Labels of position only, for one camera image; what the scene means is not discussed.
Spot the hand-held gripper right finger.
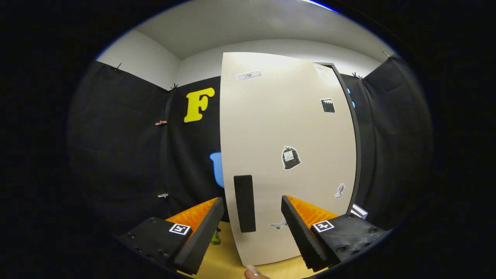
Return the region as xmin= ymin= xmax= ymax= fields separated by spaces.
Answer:
xmin=281 ymin=195 xmax=390 ymax=272

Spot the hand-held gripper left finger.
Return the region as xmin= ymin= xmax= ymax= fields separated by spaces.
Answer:
xmin=116 ymin=197 xmax=224 ymax=276

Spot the dark grey shoe cabinet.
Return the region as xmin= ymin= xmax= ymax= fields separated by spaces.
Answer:
xmin=314 ymin=62 xmax=362 ymax=214

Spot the black backdrop cloth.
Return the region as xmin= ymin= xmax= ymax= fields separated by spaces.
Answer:
xmin=68 ymin=54 xmax=432 ymax=237

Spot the long ceiling light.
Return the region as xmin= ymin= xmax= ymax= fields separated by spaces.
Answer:
xmin=300 ymin=0 xmax=338 ymax=14

